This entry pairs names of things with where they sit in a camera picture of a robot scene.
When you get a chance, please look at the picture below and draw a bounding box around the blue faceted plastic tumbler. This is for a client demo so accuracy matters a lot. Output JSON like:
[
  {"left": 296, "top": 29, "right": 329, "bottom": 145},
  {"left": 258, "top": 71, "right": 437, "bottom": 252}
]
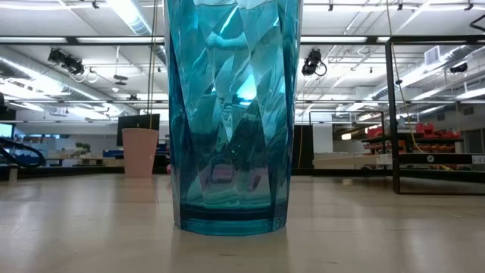
[{"left": 163, "top": 0, "right": 304, "bottom": 237}]

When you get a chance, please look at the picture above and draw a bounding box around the peach plastic cup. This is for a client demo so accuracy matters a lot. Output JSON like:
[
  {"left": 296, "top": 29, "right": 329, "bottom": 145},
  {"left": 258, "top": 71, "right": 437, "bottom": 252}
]
[{"left": 121, "top": 127, "right": 160, "bottom": 178}]

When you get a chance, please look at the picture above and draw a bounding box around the wooden shelf board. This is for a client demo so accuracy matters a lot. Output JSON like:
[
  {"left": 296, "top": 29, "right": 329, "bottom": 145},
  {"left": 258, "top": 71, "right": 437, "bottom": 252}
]
[{"left": 312, "top": 152, "right": 393, "bottom": 170}]

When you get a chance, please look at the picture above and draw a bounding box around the black room divider panel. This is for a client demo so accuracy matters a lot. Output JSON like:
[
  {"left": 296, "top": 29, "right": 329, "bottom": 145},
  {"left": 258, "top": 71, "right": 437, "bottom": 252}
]
[{"left": 291, "top": 124, "right": 314, "bottom": 170}]

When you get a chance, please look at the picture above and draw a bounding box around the black computer monitor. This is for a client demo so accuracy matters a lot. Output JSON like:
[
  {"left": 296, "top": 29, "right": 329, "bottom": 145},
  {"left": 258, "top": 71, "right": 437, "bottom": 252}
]
[{"left": 116, "top": 113, "right": 161, "bottom": 147}]

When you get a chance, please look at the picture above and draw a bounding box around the potted plant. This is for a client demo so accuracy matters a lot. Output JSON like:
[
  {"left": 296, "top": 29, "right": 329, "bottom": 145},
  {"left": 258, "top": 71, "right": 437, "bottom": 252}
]
[{"left": 74, "top": 142, "right": 92, "bottom": 157}]

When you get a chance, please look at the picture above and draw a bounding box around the yellow cord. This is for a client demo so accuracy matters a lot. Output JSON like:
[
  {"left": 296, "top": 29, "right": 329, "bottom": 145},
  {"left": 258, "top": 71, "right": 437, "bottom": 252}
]
[
  {"left": 146, "top": 0, "right": 158, "bottom": 130},
  {"left": 297, "top": 113, "right": 305, "bottom": 170}
]

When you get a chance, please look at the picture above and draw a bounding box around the black ceiling camera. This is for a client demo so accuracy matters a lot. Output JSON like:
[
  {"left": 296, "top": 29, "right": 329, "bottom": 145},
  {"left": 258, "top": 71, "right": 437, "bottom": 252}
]
[{"left": 301, "top": 48, "right": 328, "bottom": 77}]

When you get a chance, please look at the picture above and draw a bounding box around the black aluminium rig frame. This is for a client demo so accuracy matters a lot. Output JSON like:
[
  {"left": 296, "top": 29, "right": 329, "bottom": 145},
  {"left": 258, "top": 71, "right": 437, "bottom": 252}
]
[{"left": 0, "top": 165, "right": 485, "bottom": 184}]

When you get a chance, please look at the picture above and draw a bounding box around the thick black hose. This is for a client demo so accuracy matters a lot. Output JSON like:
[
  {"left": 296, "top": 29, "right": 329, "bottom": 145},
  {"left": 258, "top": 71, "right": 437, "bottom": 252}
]
[{"left": 0, "top": 136, "right": 45, "bottom": 169}]

